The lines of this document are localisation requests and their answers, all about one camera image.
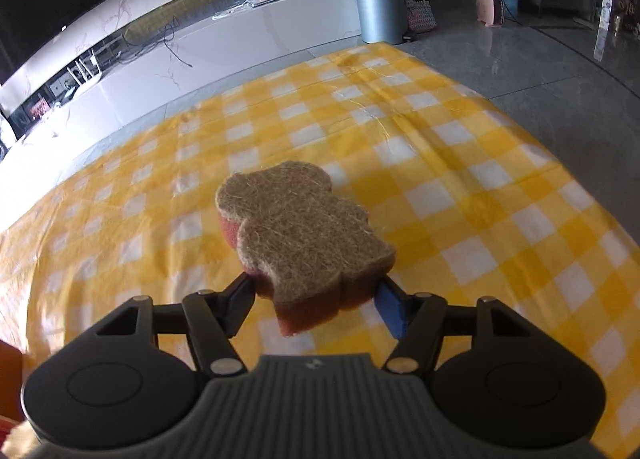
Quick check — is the orange rimmed cardboard box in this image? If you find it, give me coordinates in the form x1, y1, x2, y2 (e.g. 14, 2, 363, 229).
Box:
0, 341, 24, 441

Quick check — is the pink small heater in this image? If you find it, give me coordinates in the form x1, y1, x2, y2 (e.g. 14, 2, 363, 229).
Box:
476, 0, 506, 27

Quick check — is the black cable on cabinet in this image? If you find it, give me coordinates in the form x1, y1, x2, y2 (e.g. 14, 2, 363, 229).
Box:
117, 18, 194, 69

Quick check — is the person's right hand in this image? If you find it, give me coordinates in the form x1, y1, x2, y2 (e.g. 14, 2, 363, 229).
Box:
1, 421, 40, 459

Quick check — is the white marble TV cabinet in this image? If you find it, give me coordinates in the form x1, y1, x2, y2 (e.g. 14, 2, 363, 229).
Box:
1, 0, 360, 198

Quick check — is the bear shaped scrub sponge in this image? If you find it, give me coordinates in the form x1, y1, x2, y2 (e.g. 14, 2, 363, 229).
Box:
215, 161, 396, 337

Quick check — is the yellow checkered tablecloth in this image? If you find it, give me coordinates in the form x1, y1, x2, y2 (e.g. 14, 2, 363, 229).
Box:
1, 44, 639, 458

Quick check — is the white wifi router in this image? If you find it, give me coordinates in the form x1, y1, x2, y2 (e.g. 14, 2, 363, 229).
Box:
66, 50, 103, 94

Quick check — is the silver trash can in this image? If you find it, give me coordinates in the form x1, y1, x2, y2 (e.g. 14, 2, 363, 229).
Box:
356, 0, 409, 45

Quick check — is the woven basket bag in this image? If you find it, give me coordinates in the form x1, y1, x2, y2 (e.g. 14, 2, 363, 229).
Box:
406, 0, 437, 34

